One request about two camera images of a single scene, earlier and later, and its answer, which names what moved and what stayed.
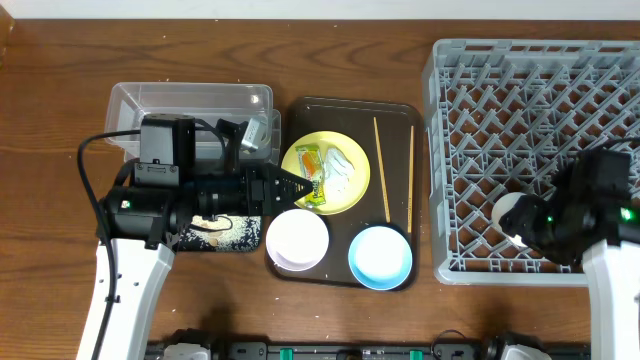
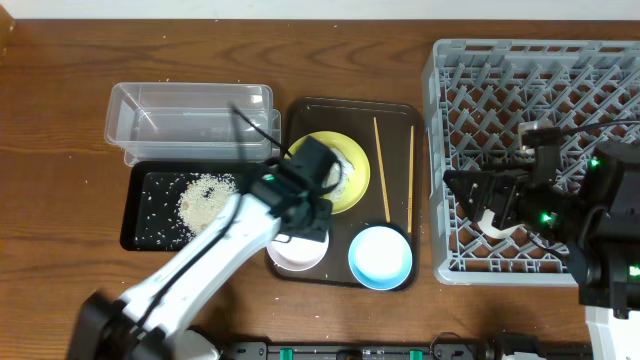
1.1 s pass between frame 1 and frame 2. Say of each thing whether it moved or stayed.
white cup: moved
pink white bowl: stayed
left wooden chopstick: stayed
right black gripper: moved
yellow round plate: stayed
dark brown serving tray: stayed
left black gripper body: moved
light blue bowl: stayed
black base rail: stayed
